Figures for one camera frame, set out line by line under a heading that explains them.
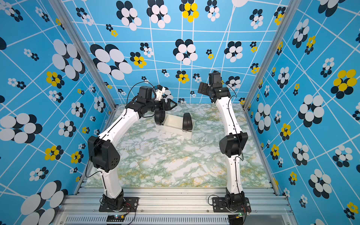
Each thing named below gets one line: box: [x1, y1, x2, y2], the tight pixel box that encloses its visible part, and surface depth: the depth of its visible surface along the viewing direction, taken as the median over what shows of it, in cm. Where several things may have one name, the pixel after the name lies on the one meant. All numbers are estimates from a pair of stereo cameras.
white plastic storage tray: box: [155, 113, 195, 137], surface depth 103 cm
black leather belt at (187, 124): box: [181, 112, 193, 133], surface depth 94 cm
